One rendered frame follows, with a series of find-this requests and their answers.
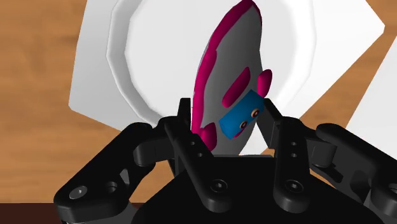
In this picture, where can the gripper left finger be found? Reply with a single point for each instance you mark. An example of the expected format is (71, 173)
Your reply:
(93, 189)

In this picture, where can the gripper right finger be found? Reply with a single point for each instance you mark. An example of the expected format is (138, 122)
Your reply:
(291, 173)

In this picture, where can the grey and magenta toy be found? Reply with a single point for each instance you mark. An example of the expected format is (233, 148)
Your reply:
(231, 56)

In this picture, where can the white flat mat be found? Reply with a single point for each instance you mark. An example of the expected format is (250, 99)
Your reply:
(378, 102)
(90, 90)

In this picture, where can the white plate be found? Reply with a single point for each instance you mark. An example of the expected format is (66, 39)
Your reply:
(161, 62)

